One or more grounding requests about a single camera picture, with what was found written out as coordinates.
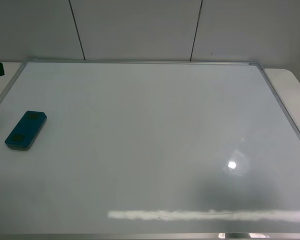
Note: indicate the blue whiteboard eraser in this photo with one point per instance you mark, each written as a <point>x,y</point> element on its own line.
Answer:
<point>26,131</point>

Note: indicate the white whiteboard with aluminium frame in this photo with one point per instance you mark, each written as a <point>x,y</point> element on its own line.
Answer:
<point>149,151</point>

